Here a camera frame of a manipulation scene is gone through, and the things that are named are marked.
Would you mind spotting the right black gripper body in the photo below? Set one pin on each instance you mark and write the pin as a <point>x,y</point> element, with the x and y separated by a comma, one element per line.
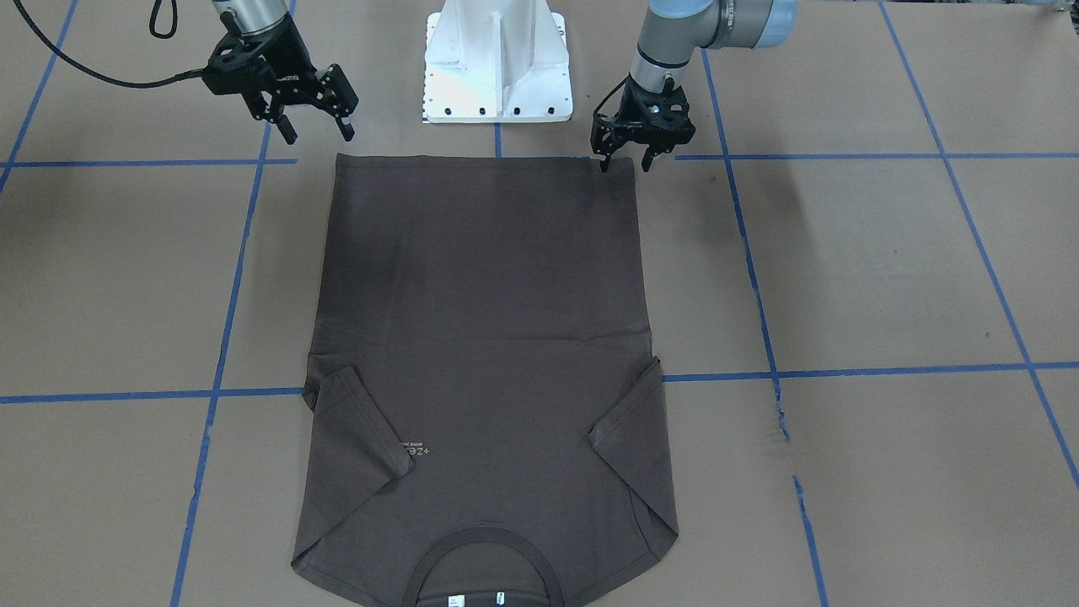
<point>291,59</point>

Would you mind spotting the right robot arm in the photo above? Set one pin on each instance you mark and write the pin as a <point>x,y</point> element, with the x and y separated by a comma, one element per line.
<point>255,16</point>

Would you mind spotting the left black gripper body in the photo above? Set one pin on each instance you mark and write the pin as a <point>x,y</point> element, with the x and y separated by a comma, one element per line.
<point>609,136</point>

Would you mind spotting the brown t-shirt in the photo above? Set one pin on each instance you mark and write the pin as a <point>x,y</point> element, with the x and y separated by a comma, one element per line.
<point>489,425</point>

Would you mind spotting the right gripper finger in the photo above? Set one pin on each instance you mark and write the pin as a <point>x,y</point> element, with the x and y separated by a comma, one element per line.
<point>286,129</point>
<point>344,124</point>

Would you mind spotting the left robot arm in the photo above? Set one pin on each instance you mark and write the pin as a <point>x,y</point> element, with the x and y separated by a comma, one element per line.
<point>673,30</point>

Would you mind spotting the white camera mast base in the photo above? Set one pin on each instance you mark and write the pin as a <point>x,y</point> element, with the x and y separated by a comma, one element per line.
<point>496,62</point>

